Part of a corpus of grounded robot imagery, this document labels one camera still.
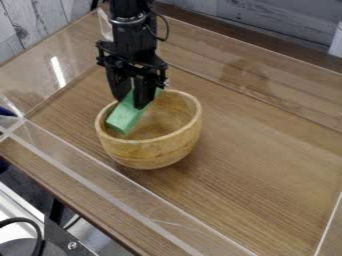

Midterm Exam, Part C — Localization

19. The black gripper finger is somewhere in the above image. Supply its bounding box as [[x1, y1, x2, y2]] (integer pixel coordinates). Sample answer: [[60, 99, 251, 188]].
[[105, 67, 131, 101], [134, 73, 156, 109]]

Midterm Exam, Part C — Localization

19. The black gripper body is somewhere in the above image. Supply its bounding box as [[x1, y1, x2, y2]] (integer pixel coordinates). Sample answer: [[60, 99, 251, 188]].
[[96, 14, 170, 88]]

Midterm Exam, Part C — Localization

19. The green rectangular block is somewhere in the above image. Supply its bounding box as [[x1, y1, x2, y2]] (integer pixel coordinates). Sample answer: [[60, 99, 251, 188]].
[[104, 91, 151, 135]]

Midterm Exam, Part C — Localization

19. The brown wooden bowl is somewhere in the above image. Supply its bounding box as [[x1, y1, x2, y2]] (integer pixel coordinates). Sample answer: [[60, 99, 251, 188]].
[[95, 90, 203, 170]]

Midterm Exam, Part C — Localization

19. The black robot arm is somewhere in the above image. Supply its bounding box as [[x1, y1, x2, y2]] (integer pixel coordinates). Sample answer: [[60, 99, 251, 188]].
[[96, 0, 170, 109]]

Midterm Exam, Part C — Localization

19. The black table leg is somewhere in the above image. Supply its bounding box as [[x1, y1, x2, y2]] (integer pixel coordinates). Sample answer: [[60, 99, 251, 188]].
[[49, 199, 65, 225]]

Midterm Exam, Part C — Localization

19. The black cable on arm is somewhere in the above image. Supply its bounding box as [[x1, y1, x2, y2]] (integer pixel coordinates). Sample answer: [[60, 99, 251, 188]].
[[146, 11, 171, 43]]

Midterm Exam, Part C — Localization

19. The clear acrylic enclosure wall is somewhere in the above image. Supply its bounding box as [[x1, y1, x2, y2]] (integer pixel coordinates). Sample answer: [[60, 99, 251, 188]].
[[0, 12, 342, 256]]

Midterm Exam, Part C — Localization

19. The black cable bottom left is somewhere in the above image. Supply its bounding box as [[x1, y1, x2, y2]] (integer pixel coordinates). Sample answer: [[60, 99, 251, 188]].
[[0, 217, 45, 256]]

